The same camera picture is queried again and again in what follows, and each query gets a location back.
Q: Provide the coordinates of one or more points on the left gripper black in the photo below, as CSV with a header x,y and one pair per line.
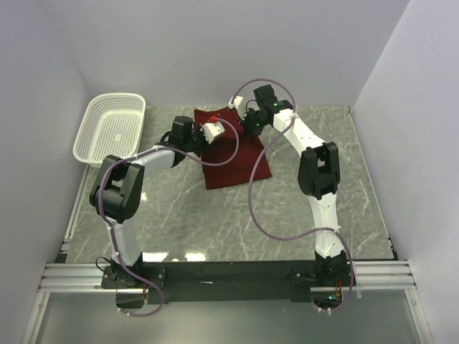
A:
x,y
200,137

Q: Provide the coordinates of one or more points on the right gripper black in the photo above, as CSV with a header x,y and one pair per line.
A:
x,y
247,122

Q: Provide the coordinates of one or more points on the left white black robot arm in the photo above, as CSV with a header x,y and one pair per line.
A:
x,y
116,194

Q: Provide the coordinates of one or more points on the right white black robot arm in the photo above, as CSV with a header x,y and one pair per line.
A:
x,y
318,177

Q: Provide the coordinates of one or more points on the white perforated plastic basket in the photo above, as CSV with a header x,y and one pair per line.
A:
x,y
112,125

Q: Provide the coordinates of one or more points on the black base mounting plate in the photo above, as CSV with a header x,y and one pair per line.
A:
x,y
292,280

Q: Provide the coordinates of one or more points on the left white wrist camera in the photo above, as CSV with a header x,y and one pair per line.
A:
x,y
213,129

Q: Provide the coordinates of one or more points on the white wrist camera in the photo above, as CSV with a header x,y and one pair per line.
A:
x,y
236,103
213,129

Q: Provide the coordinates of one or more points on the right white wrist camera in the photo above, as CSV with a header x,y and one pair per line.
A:
x,y
236,103

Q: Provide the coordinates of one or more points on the aluminium extrusion rail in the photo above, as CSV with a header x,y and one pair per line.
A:
x,y
70,278

